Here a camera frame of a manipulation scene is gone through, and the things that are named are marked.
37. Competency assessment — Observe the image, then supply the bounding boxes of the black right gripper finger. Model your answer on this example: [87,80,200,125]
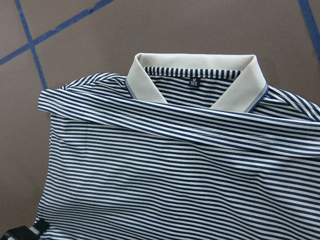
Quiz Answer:
[0,219,50,240]

